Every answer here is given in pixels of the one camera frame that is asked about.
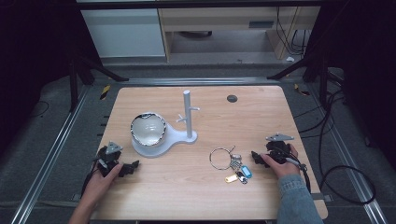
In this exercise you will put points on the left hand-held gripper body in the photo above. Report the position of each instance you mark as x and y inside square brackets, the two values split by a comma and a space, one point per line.
[109, 157]

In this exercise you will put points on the person's left hand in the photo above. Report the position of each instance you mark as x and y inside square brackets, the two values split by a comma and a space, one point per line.
[101, 183]

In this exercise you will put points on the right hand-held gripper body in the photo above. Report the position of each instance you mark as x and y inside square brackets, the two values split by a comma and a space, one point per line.
[278, 149]

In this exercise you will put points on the small white floor object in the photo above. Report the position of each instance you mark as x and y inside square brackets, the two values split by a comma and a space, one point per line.
[290, 59]

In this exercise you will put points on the black metal stand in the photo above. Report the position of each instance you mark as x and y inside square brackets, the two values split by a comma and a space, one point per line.
[74, 81]
[322, 77]

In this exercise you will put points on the white cabinet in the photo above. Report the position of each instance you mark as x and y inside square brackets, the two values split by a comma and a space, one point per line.
[124, 32]

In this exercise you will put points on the aluminium floor rail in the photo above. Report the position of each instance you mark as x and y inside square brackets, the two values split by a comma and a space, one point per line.
[348, 155]
[199, 81]
[49, 155]

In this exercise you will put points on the dark round table grommet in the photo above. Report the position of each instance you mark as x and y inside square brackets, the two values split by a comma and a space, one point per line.
[232, 98]

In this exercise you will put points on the key bunch with coloured tags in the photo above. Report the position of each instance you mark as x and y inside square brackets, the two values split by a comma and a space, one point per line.
[232, 161]

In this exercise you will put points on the shiny silver bowl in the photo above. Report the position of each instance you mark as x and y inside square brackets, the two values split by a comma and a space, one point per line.
[148, 128]

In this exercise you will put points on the person's right hand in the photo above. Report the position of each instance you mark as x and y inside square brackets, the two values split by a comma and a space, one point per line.
[285, 168]

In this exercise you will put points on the grey stand with pegs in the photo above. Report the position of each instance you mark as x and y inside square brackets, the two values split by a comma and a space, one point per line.
[188, 124]

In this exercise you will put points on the yellow black tape strip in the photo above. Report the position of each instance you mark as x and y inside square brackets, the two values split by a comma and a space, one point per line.
[105, 92]
[301, 90]

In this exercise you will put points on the light wooden desk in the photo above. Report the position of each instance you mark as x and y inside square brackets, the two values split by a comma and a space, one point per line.
[218, 18]

